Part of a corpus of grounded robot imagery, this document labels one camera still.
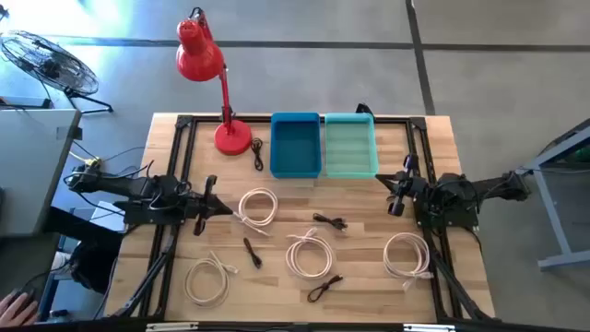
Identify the grey desk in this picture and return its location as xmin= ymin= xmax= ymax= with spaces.
xmin=0 ymin=108 xmax=83 ymax=237

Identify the red desk lamp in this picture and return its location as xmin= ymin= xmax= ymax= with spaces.
xmin=174 ymin=6 xmax=254 ymax=157

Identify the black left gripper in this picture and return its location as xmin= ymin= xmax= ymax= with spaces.
xmin=183 ymin=173 xmax=234 ymax=237

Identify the black floor fan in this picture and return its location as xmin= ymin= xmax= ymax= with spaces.
xmin=0 ymin=30 xmax=114 ymax=115

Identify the person's hand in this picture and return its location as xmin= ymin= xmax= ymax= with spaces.
xmin=0 ymin=292 xmax=39 ymax=327

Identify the black computer mouse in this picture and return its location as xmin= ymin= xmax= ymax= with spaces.
xmin=7 ymin=286 xmax=38 ymax=308

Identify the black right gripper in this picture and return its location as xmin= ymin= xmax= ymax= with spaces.
xmin=375 ymin=154 xmax=430 ymax=217

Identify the grey metal table stand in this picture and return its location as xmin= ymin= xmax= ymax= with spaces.
xmin=515 ymin=117 xmax=590 ymax=271

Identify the blue plastic bin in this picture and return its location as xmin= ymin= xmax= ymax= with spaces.
xmin=269 ymin=112 xmax=323 ymax=180

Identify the white USB cable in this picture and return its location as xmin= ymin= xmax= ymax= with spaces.
xmin=382 ymin=231 xmax=435 ymax=292
xmin=285 ymin=227 xmax=335 ymax=280
xmin=183 ymin=250 xmax=240 ymax=309
xmin=232 ymin=186 xmax=280 ymax=237

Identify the black USB cable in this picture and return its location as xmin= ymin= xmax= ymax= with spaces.
xmin=251 ymin=136 xmax=265 ymax=172
xmin=306 ymin=274 xmax=345 ymax=304
xmin=312 ymin=212 xmax=348 ymax=231
xmin=242 ymin=237 xmax=264 ymax=270

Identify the silver metal plate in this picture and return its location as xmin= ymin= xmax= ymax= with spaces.
xmin=403 ymin=324 xmax=456 ymax=332
xmin=146 ymin=322 xmax=200 ymax=332

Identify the teal translucent plastic bin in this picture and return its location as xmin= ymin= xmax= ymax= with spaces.
xmin=324 ymin=113 xmax=380 ymax=180

